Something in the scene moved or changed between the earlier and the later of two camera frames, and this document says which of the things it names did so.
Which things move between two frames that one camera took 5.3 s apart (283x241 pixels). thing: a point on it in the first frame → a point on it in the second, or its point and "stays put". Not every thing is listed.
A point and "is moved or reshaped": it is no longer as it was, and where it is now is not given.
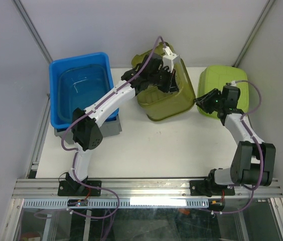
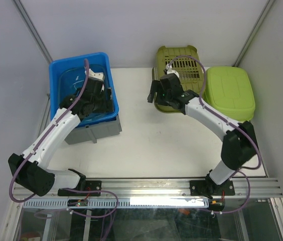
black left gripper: [171, 86] → [107, 106]
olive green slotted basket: [157, 103] is moved or reshaped
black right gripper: [202, 101] → [155, 87]
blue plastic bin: [78, 82] stays put
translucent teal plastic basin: [81, 86] stays put
